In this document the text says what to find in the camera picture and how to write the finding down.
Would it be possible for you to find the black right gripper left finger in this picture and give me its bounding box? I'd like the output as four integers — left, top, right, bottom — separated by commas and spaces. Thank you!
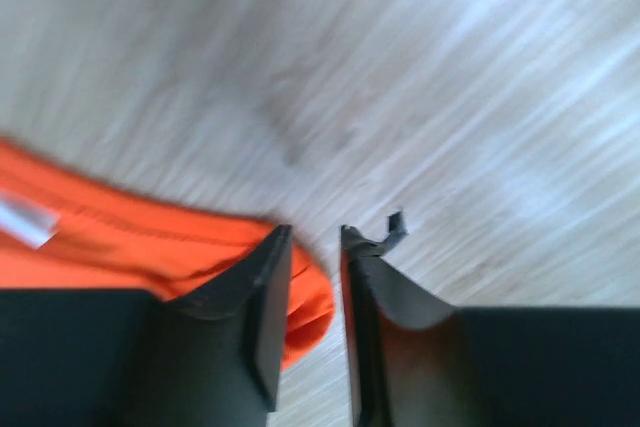
1, 225, 292, 426

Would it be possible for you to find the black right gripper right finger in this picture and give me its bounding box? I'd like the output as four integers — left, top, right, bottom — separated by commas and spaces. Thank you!
340, 213, 639, 426

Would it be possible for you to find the orange t shirt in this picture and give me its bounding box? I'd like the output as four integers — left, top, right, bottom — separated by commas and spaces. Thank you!
0, 139, 335, 372

